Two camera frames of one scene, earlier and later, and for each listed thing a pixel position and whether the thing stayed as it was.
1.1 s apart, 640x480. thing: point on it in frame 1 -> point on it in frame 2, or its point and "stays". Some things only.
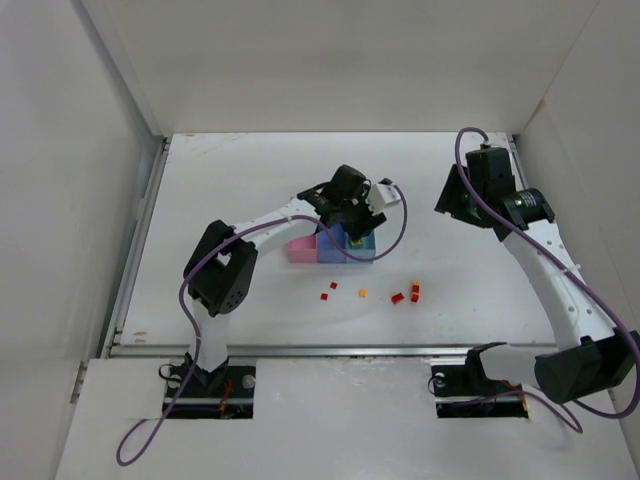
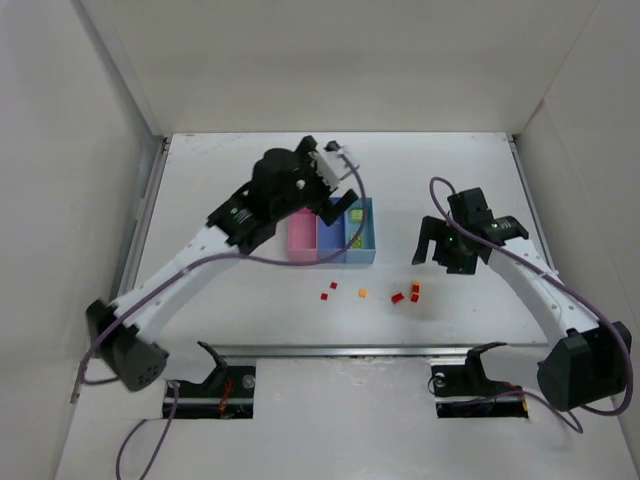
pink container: [303, 250] stays
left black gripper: [360, 223] -> [320, 187]
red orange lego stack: [415, 292] stays
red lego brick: [397, 297] stays
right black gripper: [451, 195] -> [445, 248]
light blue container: [364, 248] stays
